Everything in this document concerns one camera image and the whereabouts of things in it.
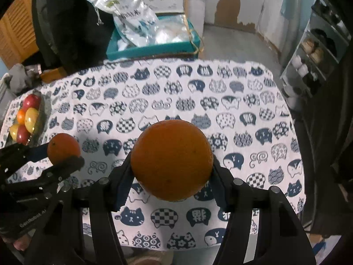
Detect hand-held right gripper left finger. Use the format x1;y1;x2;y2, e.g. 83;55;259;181
23;152;133;265

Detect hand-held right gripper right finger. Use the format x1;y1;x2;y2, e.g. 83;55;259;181
211;157;317;265

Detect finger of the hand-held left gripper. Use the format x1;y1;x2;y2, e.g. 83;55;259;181
0;143;50;173
33;156;85;184

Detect red apple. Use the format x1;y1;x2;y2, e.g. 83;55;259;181
23;94;41;111
17;127;31;144

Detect yellow mango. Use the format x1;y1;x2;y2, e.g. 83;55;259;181
9;124;21;141

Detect yellow-green mango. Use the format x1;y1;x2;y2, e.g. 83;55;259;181
24;108;39;129

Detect green glass bowl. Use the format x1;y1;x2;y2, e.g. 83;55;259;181
6;90;46;147

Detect person's left hand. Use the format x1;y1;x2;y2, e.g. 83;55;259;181
12;233;34;252

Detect pile of grey clothes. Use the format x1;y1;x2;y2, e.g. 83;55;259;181
0;63;43;94

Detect cat-print tablecloth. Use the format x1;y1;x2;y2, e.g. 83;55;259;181
0;58;306;250

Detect dark hanging garment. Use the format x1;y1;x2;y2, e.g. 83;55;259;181
299;47;353;238

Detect wooden louvered wardrobe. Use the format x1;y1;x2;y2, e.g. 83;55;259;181
0;0;40;69

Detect black hanging coat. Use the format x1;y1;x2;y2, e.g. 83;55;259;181
32;0;122;74

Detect teal box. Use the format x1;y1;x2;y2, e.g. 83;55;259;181
106;15;203;61

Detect white shoe rack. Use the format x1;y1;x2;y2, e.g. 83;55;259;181
280;6;353;111

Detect white rice bag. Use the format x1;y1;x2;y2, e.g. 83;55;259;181
86;0;159;47

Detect clear plastic bag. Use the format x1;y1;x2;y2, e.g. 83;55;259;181
154;15;193;45

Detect grey shoe rack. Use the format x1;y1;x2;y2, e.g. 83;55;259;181
283;0;351;108

